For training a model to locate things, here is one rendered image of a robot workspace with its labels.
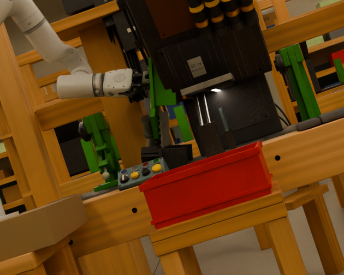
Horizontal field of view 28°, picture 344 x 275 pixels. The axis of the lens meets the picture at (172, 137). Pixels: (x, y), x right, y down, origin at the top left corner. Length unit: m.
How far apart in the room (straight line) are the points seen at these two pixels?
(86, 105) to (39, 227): 1.11
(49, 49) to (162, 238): 0.90
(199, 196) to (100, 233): 0.47
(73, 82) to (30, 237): 0.80
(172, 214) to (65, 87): 0.84
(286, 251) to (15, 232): 0.67
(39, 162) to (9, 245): 1.00
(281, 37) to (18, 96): 1.05
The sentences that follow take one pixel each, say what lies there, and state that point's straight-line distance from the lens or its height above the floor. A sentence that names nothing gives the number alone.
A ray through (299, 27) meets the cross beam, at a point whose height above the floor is 1.24.
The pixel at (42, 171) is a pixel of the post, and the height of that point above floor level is 1.03.
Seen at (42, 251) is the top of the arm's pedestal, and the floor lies 0.83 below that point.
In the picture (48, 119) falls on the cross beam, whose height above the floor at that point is 1.22.
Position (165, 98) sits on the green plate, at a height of 1.13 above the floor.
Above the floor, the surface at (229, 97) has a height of 1.07.
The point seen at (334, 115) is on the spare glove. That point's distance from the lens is 2.02.
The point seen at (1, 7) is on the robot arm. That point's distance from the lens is 2.13.
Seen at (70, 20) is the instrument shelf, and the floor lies 1.52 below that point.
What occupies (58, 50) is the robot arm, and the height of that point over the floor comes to 1.40.
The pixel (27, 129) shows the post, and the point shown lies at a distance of 2.75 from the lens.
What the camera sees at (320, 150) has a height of 0.83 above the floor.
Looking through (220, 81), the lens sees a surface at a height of 1.12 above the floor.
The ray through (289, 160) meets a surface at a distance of 2.00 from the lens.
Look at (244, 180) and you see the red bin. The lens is 1.69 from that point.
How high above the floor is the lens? 1.03
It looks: 1 degrees down
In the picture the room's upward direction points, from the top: 19 degrees counter-clockwise
